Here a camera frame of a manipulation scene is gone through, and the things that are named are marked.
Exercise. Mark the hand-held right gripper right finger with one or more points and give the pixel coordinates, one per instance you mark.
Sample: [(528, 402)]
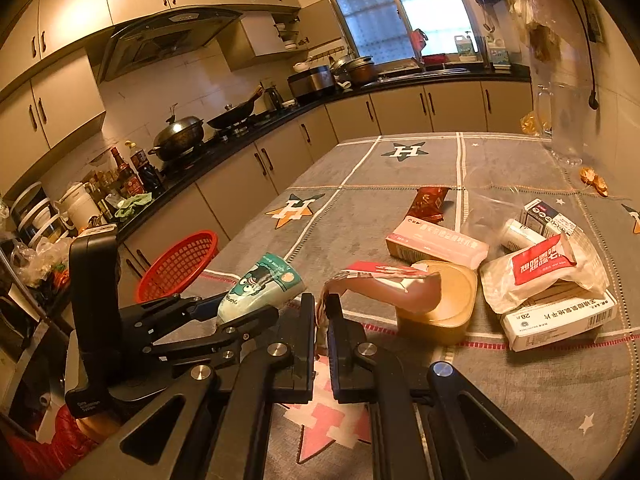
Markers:
[(334, 355)]

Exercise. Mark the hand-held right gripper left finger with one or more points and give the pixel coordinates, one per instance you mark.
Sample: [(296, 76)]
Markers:
[(306, 345)]

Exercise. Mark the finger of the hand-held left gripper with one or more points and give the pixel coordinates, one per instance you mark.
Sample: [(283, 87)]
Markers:
[(235, 331), (202, 305)]

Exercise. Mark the red plastic basket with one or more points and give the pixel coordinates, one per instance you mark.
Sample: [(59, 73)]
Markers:
[(175, 265)]

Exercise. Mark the green and white snack packet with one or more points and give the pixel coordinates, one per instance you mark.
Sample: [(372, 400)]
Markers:
[(265, 285)]

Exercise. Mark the pink and red wrapper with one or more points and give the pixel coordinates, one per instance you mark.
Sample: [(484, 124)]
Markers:
[(400, 295)]

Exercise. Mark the white package with red label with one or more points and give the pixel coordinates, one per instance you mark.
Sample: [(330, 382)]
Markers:
[(505, 285)]

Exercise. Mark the white medicine box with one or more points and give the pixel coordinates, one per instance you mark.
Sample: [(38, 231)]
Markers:
[(550, 325)]

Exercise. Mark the green cloth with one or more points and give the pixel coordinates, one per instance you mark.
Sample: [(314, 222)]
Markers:
[(132, 206)]

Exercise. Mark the tan plastic container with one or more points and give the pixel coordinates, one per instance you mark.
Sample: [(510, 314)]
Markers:
[(450, 310)]

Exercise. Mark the red label sauce bottle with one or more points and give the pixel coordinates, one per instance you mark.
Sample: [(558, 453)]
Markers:
[(127, 177)]

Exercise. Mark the dark sauce bottle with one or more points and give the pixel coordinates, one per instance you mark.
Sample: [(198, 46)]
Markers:
[(149, 175)]

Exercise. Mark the pink carton box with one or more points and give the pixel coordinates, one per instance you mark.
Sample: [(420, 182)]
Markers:
[(430, 240)]

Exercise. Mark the grey star print tablecloth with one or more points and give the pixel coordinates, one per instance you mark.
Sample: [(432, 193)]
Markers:
[(375, 200)]

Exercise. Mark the steel wok with lid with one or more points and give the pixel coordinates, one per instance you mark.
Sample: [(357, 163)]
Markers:
[(177, 135)]

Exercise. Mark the dark red snack packet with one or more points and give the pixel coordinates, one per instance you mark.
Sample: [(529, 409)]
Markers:
[(425, 205)]

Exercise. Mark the black frying pan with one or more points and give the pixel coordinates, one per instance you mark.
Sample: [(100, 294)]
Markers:
[(235, 112)]

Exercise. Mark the steel kettle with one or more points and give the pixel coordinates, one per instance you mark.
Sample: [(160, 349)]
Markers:
[(272, 99)]

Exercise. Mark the small white bottle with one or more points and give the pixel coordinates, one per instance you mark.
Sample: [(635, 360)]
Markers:
[(520, 234)]

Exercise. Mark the rice cooker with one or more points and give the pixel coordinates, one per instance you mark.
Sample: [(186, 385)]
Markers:
[(310, 82)]

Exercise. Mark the small white box dark print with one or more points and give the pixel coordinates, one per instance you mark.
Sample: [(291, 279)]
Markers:
[(540, 212)]

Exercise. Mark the lower kitchen cabinets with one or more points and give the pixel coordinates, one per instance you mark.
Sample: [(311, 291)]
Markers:
[(400, 110)]

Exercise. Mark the kitchen cabinets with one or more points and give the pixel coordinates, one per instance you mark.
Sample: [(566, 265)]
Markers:
[(400, 110), (70, 5)]

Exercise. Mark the range hood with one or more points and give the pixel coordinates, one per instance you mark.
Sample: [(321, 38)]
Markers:
[(160, 40)]

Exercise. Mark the black kitchen countertop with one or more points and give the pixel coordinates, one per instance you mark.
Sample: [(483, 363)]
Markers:
[(460, 79)]

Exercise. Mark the yellow plastic bag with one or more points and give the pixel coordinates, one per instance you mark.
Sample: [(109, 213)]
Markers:
[(532, 124)]

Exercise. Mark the upper kitchen cabinets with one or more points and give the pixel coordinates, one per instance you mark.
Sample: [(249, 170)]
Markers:
[(70, 5)]

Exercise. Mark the orange crumpled wrapper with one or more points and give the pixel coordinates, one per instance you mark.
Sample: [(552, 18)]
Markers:
[(595, 180)]

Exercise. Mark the red item on faucet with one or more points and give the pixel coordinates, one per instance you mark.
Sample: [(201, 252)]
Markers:
[(417, 40)]

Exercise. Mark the glass pitcher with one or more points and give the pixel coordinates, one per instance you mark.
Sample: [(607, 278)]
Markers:
[(567, 125)]

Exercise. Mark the white detergent jug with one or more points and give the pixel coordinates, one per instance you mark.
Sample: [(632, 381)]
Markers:
[(465, 46)]

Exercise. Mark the white plastic bottle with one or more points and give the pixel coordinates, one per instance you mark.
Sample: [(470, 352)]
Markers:
[(497, 52)]

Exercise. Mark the kitchen window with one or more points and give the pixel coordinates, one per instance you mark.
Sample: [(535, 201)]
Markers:
[(395, 5)]

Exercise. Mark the hanging plastic bags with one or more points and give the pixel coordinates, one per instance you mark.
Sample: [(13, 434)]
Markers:
[(540, 20)]

